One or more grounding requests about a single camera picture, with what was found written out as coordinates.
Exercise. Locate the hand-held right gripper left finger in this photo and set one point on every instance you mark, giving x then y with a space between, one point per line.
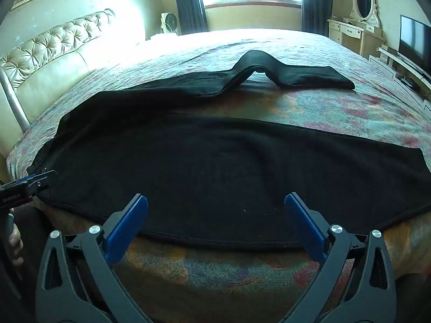
134 210

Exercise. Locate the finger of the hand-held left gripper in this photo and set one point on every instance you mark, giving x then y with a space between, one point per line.
42 177

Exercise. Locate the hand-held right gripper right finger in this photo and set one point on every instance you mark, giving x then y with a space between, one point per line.
299 210

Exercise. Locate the black pants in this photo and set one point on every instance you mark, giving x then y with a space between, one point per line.
202 175

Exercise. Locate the person's left hand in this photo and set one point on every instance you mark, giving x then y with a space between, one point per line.
16 245

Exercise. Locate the floral blanket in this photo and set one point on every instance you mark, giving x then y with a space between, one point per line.
336 107

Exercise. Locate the cream tufted leather headboard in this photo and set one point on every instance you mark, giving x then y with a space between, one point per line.
50 60

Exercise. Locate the cream television stand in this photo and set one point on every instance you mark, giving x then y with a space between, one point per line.
400 70

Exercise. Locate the cream vanity desk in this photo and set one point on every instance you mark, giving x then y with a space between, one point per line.
353 37

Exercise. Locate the white box fan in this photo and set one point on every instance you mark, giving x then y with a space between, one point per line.
169 23

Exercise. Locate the black flat television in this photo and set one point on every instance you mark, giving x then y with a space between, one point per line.
416 43

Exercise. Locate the cream oval vanity mirror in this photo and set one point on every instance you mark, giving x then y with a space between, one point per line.
365 1

